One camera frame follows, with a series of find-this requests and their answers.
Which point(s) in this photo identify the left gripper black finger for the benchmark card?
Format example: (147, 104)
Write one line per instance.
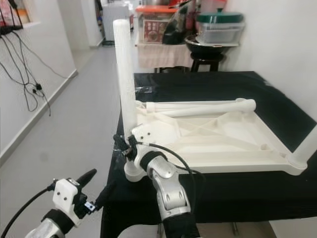
(85, 177)
(105, 196)

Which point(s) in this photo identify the white plastic table leg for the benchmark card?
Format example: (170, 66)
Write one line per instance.
(124, 69)
(306, 148)
(208, 110)
(188, 104)

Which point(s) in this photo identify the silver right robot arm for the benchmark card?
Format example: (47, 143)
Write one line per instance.
(173, 191)

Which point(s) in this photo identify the cream plastic table top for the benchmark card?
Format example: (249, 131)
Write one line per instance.
(223, 139)

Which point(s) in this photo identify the beige table cover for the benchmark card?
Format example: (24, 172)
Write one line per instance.
(163, 55)

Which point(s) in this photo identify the black round floor stand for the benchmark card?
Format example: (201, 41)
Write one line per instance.
(109, 44)

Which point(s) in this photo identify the white appliance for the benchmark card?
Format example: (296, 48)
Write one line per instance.
(116, 22)

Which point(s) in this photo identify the black tablecloth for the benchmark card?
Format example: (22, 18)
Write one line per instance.
(242, 198)

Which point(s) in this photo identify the black bag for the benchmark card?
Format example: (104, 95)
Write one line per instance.
(181, 29)

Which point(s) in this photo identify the clear storage box green lid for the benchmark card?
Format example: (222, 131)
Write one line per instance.
(220, 29)

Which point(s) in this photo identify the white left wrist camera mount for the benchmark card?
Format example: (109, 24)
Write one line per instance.
(65, 194)

